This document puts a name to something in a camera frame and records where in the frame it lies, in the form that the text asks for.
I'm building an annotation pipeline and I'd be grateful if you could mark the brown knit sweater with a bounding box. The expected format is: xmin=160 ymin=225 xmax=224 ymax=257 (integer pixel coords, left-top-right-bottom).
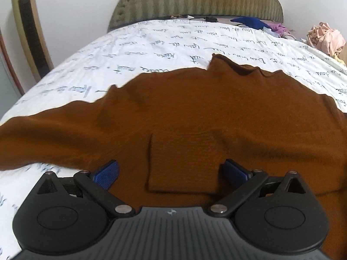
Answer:
xmin=0 ymin=53 xmax=347 ymax=209

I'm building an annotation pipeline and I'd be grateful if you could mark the peach pink clothes pile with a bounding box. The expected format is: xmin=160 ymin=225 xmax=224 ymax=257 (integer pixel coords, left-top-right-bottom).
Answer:
xmin=306 ymin=22 xmax=346 ymax=57

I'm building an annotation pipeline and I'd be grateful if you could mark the white script-print bedsheet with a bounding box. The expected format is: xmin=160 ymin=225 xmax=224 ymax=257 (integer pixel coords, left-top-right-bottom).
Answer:
xmin=0 ymin=16 xmax=347 ymax=260

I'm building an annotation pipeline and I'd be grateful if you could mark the dark blue garment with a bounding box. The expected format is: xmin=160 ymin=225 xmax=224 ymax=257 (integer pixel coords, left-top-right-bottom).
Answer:
xmin=231 ymin=16 xmax=272 ymax=31

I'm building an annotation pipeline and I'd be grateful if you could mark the purple garment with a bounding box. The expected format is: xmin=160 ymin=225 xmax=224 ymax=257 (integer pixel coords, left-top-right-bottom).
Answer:
xmin=268 ymin=22 xmax=291 ymax=36

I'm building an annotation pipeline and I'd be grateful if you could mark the gold tower fan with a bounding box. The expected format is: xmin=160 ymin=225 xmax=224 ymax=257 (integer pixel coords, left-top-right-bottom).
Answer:
xmin=12 ymin=0 xmax=54 ymax=82

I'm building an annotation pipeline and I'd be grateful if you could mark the black cable on bed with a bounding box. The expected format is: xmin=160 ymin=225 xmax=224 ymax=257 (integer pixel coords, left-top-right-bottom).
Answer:
xmin=186 ymin=15 xmax=219 ymax=23

